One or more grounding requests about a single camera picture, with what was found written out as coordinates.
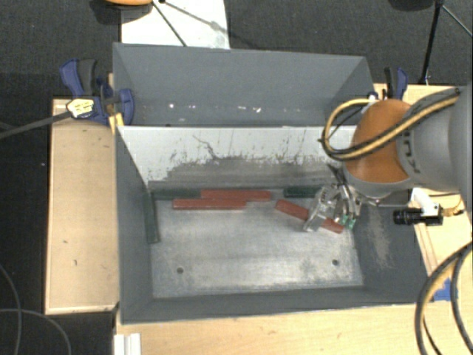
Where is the dark green flat block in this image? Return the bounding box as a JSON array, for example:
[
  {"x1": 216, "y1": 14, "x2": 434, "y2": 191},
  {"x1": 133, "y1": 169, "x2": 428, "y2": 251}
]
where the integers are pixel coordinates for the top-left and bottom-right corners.
[
  {"x1": 283, "y1": 185, "x2": 323, "y2": 198},
  {"x1": 143, "y1": 192, "x2": 161, "y2": 245}
]

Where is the red-brown block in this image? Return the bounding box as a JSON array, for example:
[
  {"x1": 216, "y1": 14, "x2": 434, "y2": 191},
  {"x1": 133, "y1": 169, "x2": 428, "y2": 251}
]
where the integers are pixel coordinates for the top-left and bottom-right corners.
[
  {"x1": 171, "y1": 197, "x2": 248, "y2": 211},
  {"x1": 274, "y1": 199, "x2": 345, "y2": 234}
]

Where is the grey metal bin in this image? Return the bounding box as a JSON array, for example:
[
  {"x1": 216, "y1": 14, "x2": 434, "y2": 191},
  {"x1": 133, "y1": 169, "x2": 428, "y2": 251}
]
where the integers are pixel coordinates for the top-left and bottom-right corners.
[{"x1": 112, "y1": 42, "x2": 432, "y2": 324}]

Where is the black cylinder on white bracket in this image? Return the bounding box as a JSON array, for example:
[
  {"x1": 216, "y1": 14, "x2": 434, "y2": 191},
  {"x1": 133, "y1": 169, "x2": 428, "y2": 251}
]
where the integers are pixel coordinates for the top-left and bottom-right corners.
[{"x1": 392, "y1": 186, "x2": 445, "y2": 227}]

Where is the pale wood board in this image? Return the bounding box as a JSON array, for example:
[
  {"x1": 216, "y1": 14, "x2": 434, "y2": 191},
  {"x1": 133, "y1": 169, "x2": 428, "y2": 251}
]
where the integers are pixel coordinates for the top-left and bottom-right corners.
[{"x1": 44, "y1": 98, "x2": 120, "y2": 316}]

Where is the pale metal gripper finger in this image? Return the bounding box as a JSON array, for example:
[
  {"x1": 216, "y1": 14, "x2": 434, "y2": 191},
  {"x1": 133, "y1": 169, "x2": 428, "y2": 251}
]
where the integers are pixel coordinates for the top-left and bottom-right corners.
[
  {"x1": 302, "y1": 210, "x2": 327, "y2": 234},
  {"x1": 310, "y1": 195, "x2": 333, "y2": 220}
]

